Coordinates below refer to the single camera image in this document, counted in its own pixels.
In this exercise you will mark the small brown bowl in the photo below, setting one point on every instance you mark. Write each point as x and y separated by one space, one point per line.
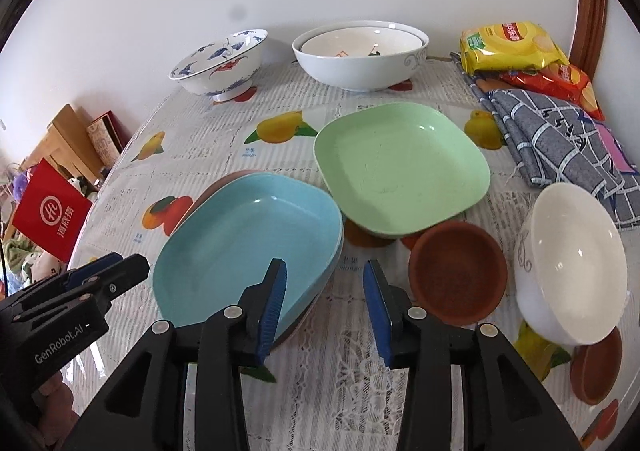
457 276
597 371

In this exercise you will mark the fruit print lace tablecloth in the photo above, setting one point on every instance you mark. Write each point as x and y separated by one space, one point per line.
280 156

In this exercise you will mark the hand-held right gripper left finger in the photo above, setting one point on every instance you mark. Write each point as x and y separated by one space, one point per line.
272 311

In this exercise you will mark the red paper bag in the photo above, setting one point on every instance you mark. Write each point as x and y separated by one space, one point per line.
50 211

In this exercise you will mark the patterned gift box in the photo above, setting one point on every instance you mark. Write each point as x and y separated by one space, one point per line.
105 141

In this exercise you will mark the wooden door frame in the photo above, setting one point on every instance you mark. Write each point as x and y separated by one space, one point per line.
590 16

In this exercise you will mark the person's left hand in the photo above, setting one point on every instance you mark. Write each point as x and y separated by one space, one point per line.
52 416

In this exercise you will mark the light blue square plate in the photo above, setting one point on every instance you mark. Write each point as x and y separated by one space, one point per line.
240 241

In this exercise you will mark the white bowl with orange print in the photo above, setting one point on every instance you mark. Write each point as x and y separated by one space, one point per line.
345 43

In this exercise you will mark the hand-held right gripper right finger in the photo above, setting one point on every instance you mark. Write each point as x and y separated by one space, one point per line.
375 301

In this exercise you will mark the plain white bowl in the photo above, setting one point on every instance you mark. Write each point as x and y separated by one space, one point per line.
570 251

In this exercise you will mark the grey checked cloth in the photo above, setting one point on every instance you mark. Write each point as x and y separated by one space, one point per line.
550 141

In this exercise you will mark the yellow chip bag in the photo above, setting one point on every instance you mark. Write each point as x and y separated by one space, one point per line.
510 48

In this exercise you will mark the brown cardboard box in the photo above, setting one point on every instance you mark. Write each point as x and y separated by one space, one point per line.
70 141

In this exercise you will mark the large white patterned bowl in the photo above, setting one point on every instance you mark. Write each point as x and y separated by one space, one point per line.
360 73

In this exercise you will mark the light green square plate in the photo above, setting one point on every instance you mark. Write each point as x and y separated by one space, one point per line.
400 166

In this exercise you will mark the pink square plate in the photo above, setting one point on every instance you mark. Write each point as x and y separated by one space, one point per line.
210 191

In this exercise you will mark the blue and white footed bowl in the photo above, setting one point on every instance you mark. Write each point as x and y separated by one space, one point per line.
225 71

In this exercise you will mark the red chip bag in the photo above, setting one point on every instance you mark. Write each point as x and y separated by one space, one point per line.
570 81

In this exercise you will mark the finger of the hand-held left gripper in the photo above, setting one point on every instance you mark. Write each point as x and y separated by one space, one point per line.
125 272
95 267

